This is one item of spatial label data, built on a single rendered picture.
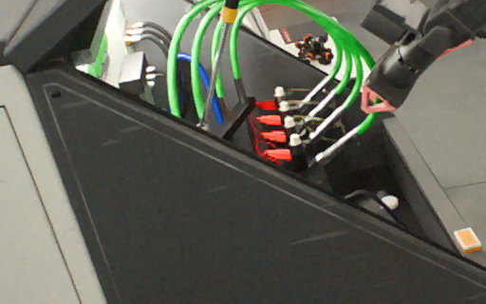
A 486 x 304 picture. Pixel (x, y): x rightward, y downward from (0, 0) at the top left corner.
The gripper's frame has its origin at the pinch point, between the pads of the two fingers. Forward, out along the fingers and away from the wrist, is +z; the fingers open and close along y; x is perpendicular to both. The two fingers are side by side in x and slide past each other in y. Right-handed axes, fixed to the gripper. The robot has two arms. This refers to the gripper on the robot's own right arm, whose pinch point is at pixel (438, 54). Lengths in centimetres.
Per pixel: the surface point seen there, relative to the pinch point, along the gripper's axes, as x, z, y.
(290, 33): -88, 46, 13
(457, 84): -250, 76, -97
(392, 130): -21.4, 26.4, -10.1
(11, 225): 51, 37, 45
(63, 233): 50, 35, 39
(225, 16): 41, 1, 37
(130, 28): -13, 37, 50
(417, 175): -0.9, 23.0, -13.3
